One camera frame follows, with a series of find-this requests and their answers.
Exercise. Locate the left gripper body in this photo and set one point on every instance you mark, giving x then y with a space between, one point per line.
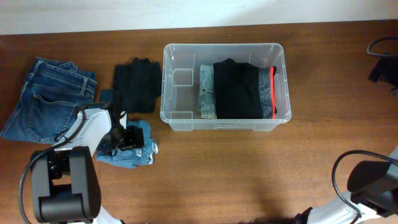
121 139

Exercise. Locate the small blue denim shorts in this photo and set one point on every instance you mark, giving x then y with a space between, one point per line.
131 158

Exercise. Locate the light blue jeans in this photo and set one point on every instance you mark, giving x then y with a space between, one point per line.
206 95

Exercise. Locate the black garment with red trim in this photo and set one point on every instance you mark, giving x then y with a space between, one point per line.
244 91

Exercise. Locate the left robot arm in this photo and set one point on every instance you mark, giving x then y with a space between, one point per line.
65 187

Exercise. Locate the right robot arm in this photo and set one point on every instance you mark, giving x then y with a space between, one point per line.
371 193

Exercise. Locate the clear plastic storage container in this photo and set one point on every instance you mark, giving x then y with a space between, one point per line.
181 84

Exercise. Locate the black folded garment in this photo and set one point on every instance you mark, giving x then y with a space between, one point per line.
137 85

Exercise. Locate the dark blue folded jeans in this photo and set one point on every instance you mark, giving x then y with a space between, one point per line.
52 92

